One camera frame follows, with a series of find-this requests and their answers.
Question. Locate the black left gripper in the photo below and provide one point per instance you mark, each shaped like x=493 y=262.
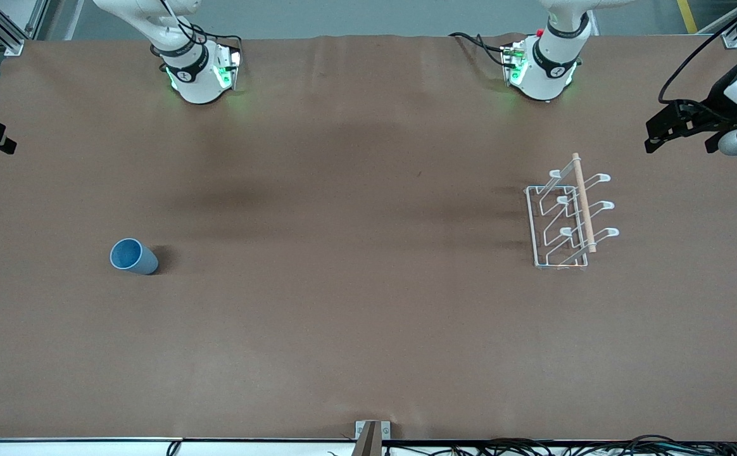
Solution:
x=718 y=103

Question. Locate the aluminium frame profile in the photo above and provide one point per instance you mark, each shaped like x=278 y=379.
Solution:
x=732 y=35
x=1 y=28

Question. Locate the brown post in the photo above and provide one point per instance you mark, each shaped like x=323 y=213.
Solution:
x=367 y=443

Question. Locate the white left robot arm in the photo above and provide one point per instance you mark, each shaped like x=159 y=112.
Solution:
x=546 y=79

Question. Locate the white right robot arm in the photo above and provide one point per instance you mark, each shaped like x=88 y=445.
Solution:
x=194 y=85

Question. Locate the metal bracket plate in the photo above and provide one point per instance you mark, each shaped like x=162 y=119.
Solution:
x=384 y=429

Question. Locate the blue plastic cup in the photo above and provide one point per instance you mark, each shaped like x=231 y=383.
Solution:
x=133 y=258

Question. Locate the brown table cover sheet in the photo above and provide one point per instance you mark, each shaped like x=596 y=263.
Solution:
x=343 y=285

